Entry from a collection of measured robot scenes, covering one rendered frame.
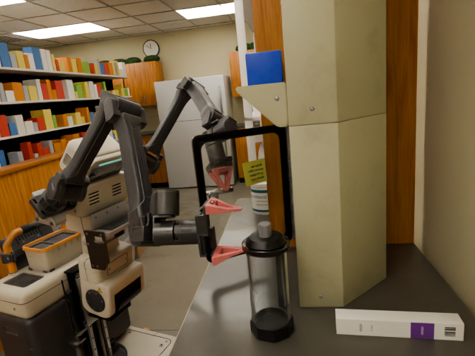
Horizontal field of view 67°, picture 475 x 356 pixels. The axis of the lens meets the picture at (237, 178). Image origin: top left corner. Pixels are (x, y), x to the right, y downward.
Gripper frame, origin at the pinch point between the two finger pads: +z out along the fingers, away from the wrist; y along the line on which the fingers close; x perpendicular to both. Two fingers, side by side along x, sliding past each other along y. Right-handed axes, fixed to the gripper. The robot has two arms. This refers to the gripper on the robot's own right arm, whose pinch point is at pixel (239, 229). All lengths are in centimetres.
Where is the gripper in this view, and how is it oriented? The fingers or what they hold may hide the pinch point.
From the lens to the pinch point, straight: 80.7
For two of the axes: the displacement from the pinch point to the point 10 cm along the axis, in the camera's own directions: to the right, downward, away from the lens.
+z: 9.9, -0.7, -1.5
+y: -1.0, -9.7, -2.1
